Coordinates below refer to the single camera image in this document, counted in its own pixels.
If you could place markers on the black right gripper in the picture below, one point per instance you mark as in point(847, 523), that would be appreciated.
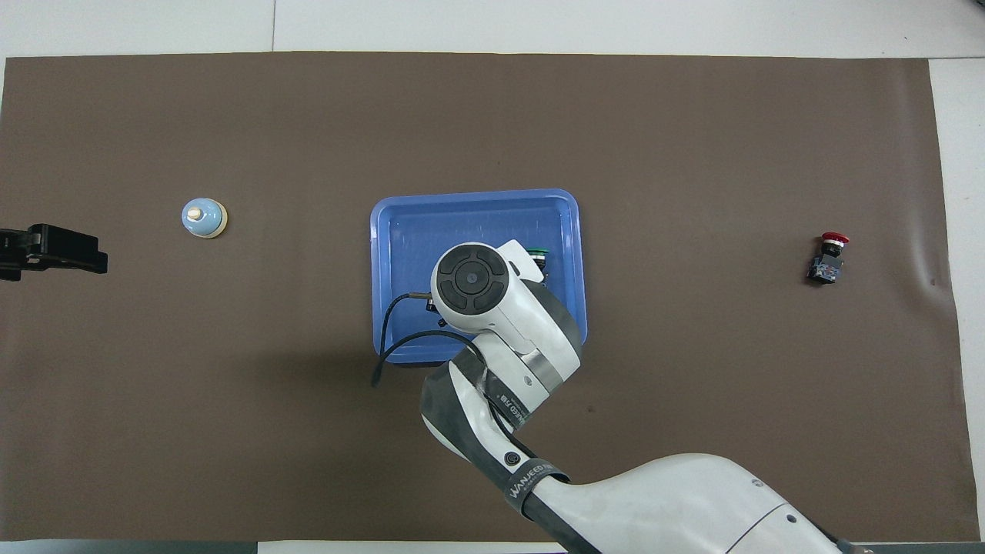
point(434, 308)

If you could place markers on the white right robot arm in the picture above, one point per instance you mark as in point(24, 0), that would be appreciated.
point(508, 323)

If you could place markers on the red push button switch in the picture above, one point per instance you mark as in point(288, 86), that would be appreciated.
point(826, 265)

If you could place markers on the blue plastic tray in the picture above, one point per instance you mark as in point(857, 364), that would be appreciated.
point(415, 238)

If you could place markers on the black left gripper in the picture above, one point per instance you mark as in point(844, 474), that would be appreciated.
point(27, 245)

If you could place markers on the light blue service bell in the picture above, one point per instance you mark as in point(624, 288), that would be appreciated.
point(202, 220)

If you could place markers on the brown table mat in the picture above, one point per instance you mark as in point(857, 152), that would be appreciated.
point(231, 431)

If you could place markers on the green push button switch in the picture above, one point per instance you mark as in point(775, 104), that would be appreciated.
point(539, 261)

